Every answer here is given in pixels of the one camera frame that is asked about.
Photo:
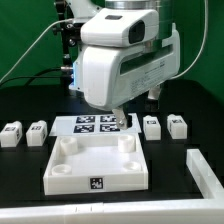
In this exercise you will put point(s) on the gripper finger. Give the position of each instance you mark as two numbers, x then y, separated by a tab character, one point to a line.
121	119
154	93

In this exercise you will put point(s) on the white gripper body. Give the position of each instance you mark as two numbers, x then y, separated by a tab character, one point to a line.
113	76

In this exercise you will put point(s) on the white obstacle fence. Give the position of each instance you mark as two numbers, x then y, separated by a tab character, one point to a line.
209	209

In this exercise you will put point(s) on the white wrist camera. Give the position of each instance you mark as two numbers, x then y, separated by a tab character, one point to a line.
120	28

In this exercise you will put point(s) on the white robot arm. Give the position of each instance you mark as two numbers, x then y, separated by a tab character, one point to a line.
84	10

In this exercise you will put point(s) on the white sheet with markers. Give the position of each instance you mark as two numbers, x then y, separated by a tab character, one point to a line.
90	124

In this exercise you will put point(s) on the white square table top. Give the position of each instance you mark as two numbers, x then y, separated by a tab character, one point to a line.
96	163

